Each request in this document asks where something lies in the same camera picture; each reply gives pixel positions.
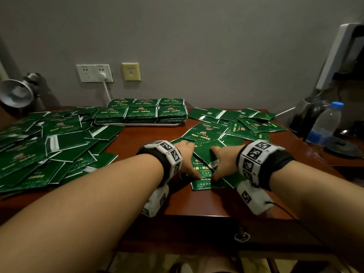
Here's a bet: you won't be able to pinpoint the white framed monitor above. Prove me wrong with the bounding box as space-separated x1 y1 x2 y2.
315 23 364 92

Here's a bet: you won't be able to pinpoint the clear water bottle blue cap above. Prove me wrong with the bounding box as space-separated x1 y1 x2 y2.
305 101 345 149

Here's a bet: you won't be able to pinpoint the neat stacks of green packets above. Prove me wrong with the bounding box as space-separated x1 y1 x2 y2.
94 98 188 124

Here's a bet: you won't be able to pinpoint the silver desk lamp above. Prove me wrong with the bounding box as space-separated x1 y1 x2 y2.
0 72 46 111

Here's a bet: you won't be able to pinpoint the white marker wrist tracker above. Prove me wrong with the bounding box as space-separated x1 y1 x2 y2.
136 140 183 218
236 140 296 216

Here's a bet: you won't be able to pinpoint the person's right hand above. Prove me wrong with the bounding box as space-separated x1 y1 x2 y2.
210 144 246 182

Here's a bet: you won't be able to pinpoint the white wall socket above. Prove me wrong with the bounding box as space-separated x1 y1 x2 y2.
76 64 114 83

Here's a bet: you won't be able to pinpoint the green tea sachet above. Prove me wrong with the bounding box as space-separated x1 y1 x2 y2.
194 139 227 166
190 156 231 191

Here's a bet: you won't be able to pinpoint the loose pile of green packets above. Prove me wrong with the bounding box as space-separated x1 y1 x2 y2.
0 106 125 198
170 107 288 189

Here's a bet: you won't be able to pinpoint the person's right forearm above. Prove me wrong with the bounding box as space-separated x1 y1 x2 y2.
267 160 364 271

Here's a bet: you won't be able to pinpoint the person's left hand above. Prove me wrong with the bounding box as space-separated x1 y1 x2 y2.
175 140 201 180

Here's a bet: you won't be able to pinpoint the person's left forearm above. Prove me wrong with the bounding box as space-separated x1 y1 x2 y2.
0 153 166 273

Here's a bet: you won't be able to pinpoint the beige wall plate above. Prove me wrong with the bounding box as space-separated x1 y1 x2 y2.
122 62 141 82

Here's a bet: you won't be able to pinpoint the white tray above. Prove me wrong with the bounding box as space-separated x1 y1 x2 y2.
94 122 184 127

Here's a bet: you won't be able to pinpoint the thin white cable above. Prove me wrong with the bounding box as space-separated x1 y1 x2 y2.
274 106 296 117

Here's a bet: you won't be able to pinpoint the white plug with cable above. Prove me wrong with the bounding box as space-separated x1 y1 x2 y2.
98 72 113 103

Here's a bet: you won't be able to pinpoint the black kettle base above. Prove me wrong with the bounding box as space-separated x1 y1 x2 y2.
324 136 363 159

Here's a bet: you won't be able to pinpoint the thin black cable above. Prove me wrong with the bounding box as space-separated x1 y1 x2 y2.
264 201 353 273

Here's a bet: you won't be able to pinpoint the metal drawer lock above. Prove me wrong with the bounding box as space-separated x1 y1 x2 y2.
234 227 251 243

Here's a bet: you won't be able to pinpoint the black electric kettle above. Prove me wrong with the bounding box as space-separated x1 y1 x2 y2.
287 96 331 140

